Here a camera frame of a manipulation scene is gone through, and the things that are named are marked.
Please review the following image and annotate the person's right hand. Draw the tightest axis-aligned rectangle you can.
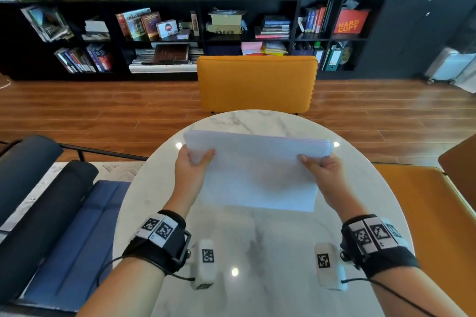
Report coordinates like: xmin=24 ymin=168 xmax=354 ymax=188
xmin=297 ymin=153 xmax=367 ymax=222

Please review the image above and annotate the person's left hand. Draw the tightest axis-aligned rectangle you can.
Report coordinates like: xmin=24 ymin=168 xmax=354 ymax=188
xmin=163 ymin=145 xmax=217 ymax=218

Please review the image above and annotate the stack of white paper sheets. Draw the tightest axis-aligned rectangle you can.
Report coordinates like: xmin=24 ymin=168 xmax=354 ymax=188
xmin=183 ymin=130 xmax=334 ymax=213

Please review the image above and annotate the person's left forearm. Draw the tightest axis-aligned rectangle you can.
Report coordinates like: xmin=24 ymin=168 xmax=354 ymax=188
xmin=76 ymin=255 xmax=168 ymax=317

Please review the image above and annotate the person's right forearm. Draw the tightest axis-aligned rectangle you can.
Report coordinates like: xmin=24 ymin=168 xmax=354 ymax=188
xmin=369 ymin=266 xmax=470 ymax=317

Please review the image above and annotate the orange upholstered chair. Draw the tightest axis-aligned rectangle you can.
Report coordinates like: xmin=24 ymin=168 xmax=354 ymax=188
xmin=196 ymin=55 xmax=319 ymax=115

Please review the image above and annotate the flat stack of white magazines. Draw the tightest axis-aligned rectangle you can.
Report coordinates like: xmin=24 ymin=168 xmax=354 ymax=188
xmin=129 ymin=48 xmax=204 ymax=74

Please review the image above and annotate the dark brown hardcover book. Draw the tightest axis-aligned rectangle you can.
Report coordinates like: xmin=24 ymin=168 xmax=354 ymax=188
xmin=151 ymin=43 xmax=190 ymax=65

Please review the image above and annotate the yellow booklet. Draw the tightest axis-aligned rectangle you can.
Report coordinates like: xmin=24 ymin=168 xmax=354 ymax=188
xmin=261 ymin=41 xmax=289 ymax=56

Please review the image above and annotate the pink folder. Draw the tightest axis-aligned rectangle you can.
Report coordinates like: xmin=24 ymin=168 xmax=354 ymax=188
xmin=240 ymin=41 xmax=264 ymax=56

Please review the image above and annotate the small white card box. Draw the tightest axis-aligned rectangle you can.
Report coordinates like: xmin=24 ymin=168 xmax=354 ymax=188
xmin=156 ymin=19 xmax=179 ymax=39

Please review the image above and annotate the stack of dark thin books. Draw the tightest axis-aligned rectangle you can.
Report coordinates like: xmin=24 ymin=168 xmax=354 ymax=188
xmin=254 ymin=15 xmax=292 ymax=40

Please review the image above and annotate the orange chair with brown backrest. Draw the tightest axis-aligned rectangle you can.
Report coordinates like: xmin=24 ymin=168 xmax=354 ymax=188
xmin=372 ymin=134 xmax=476 ymax=317

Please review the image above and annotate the row of upright blue books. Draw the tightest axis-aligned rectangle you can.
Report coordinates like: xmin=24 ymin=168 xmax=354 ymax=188
xmin=297 ymin=0 xmax=334 ymax=34

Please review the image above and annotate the red orange book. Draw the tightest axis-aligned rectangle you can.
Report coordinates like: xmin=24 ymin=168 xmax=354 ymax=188
xmin=333 ymin=8 xmax=371 ymax=34

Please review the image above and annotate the group of upright colourful books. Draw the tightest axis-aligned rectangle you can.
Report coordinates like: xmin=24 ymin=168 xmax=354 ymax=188
xmin=115 ymin=7 xmax=162 ymax=40

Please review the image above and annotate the blue seat cushion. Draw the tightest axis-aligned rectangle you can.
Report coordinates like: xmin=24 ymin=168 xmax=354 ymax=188
xmin=22 ymin=179 xmax=131 ymax=314

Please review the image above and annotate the row of blue red books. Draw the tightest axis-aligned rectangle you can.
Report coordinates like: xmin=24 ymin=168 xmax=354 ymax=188
xmin=54 ymin=44 xmax=114 ymax=74

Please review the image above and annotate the black cabinet with doors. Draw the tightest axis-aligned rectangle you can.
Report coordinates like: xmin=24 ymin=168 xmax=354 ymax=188
xmin=366 ymin=0 xmax=476 ymax=80

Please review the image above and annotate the small stack of white papers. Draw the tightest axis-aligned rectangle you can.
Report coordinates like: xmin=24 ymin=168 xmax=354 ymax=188
xmin=81 ymin=17 xmax=111 ymax=41

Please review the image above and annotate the white wheeled suitcase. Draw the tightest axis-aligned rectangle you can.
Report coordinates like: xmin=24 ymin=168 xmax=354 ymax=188
xmin=425 ymin=47 xmax=476 ymax=88

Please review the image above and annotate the black bolster cushion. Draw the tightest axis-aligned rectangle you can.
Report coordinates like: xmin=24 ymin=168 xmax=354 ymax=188
xmin=0 ymin=159 xmax=99 ymax=305
xmin=0 ymin=135 xmax=64 ymax=225

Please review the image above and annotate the leaning row of magazines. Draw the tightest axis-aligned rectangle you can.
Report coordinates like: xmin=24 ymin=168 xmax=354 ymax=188
xmin=20 ymin=5 xmax=74 ymax=43

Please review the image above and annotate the black left wrist strap with markers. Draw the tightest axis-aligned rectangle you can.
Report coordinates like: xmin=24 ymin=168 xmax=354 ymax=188
xmin=122 ymin=210 xmax=192 ymax=276

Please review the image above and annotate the black wrist strap with markers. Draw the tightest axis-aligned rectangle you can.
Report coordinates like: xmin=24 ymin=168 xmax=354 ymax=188
xmin=122 ymin=210 xmax=192 ymax=276
xmin=340 ymin=214 xmax=421 ymax=279

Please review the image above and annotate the black metal bench frame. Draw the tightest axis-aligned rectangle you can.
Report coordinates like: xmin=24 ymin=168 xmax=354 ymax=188
xmin=0 ymin=140 xmax=149 ymax=162

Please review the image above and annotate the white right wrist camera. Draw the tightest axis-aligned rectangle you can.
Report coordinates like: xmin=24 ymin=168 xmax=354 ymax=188
xmin=314 ymin=242 xmax=349 ymax=291

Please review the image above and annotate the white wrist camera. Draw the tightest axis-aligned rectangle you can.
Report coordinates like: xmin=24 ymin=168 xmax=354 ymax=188
xmin=314 ymin=242 xmax=349 ymax=291
xmin=190 ymin=239 xmax=218 ymax=291

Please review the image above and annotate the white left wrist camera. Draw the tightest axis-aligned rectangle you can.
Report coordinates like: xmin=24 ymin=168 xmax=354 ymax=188
xmin=190 ymin=239 xmax=218 ymax=291

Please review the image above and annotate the teal ring binder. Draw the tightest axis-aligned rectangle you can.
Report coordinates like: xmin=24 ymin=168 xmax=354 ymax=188
xmin=321 ymin=45 xmax=343 ymax=72

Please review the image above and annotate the black right wrist strap with markers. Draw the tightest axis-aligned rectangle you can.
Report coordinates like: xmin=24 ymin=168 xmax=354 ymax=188
xmin=340 ymin=214 xmax=421 ymax=279

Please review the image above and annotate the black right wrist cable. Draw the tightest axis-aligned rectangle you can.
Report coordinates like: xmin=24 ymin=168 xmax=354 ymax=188
xmin=341 ymin=277 xmax=439 ymax=317

